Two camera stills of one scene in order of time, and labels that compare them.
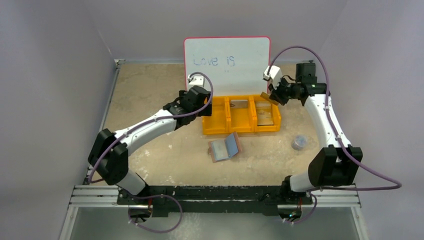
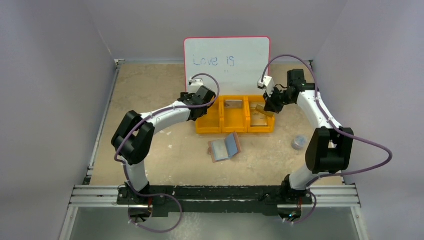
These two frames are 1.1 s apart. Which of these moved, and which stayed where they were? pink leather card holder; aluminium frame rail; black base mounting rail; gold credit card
Moved: gold credit card
Stayed: black base mounting rail; aluminium frame rail; pink leather card holder
